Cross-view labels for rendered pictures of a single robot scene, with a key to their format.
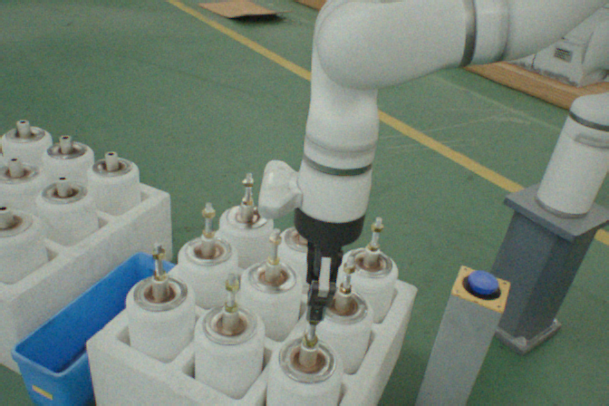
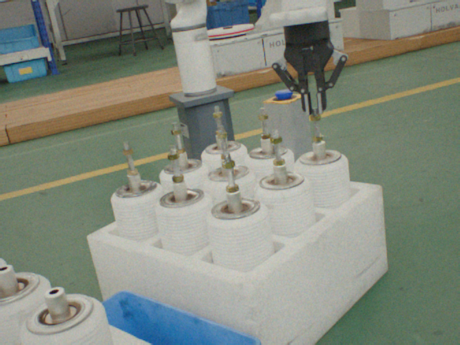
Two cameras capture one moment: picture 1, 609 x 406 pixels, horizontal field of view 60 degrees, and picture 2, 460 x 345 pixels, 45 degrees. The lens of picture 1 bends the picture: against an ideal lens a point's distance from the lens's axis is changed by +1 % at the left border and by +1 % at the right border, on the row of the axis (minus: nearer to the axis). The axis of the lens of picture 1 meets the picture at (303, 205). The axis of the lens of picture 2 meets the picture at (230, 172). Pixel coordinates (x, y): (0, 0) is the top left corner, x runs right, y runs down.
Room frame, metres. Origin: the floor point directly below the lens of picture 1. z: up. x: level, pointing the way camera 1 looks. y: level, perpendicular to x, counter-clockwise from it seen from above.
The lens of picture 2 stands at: (0.28, 0.92, 0.58)
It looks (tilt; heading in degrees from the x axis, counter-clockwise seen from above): 19 degrees down; 291
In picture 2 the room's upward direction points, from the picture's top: 9 degrees counter-clockwise
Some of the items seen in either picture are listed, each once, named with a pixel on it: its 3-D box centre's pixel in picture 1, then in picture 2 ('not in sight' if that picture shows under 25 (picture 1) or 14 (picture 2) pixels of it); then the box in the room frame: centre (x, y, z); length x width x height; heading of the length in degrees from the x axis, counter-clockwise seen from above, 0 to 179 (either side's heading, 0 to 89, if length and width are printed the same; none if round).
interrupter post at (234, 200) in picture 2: (160, 285); (234, 200); (0.56, 0.19, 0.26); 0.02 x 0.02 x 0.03
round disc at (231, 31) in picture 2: not in sight; (228, 31); (1.39, -2.26, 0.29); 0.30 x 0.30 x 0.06
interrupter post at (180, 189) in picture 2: (208, 244); (180, 191); (0.67, 0.14, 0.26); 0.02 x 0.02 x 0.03
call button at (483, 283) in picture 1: (482, 284); (284, 95); (0.58, -0.26, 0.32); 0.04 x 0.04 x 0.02
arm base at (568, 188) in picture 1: (577, 165); (194, 61); (0.87, -0.48, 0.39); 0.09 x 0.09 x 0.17; 40
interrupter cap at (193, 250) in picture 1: (208, 251); (181, 198); (0.67, 0.14, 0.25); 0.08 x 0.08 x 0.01
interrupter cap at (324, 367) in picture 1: (307, 360); (320, 157); (0.47, -0.03, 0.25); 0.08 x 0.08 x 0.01
